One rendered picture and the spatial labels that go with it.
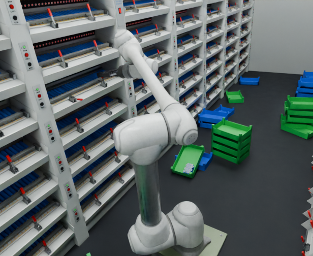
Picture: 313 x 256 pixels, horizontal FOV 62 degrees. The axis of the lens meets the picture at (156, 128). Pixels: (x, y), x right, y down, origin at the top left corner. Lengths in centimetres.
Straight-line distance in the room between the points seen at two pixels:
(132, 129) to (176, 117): 18
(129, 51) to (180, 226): 89
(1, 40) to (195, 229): 123
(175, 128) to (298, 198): 149
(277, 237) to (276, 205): 29
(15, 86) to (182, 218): 99
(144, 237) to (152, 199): 23
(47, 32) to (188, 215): 112
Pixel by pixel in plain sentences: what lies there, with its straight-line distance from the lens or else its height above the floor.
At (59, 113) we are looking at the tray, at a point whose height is 92.
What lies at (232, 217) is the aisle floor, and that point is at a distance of 202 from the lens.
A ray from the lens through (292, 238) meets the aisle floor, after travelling 199.
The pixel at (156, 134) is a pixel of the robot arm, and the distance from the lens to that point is 93.
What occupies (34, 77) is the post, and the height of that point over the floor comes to 114.
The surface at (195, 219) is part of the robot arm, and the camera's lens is 136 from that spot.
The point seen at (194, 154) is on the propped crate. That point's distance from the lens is 242.
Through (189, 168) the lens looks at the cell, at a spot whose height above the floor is 8.
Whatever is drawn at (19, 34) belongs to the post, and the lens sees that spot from 134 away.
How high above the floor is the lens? 146
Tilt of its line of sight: 28 degrees down
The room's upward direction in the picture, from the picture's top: 5 degrees counter-clockwise
